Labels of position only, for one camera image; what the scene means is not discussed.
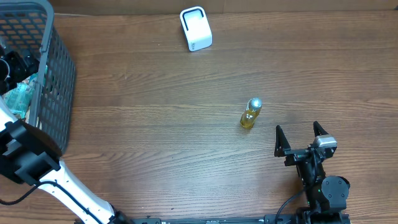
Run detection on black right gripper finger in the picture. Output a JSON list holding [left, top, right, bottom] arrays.
[[313, 121, 328, 137], [274, 125, 291, 157]]

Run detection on teal snack packet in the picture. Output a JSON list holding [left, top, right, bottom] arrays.
[[2, 73, 38, 122]]

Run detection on yellow liquid bottle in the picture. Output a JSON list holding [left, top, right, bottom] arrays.
[[240, 98, 262, 129]]

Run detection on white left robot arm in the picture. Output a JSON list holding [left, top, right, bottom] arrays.
[[1, 101, 131, 224]]

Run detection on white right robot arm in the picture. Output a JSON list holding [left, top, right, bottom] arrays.
[[272, 121, 351, 224]]

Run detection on white barcode scanner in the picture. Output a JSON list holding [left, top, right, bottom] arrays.
[[180, 6, 213, 52]]

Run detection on grey plastic mesh basket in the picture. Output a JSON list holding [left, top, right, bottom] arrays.
[[1, 0, 76, 151]]

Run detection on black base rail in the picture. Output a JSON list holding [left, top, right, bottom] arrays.
[[127, 215, 351, 224]]

